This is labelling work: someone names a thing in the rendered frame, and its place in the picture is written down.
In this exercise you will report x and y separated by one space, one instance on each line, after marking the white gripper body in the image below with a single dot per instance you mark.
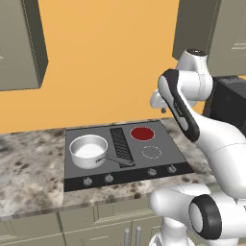
157 100

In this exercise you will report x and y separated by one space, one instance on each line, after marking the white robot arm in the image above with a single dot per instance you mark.
221 144

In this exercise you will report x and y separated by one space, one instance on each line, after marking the large round hob burner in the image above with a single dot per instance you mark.
142 133

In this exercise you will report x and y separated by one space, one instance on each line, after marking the grey hob knob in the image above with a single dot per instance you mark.
172 168
87 181
152 172
109 178

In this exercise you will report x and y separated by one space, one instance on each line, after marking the black microwave oven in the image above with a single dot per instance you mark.
229 102

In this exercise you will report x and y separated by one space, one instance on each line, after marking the grey and black hob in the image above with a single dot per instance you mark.
96 174

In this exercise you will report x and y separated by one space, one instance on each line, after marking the wide grey-green drawer front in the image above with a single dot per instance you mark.
123 209
30 226

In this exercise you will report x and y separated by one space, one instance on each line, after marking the grey-green cupboard door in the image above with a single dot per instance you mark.
149 232
32 241
96 236

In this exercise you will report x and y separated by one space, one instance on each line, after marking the narrow grey-green drawer front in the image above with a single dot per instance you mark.
78 218

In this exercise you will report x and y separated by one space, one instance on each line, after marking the grey-green wall cupboard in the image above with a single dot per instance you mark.
19 44
227 35

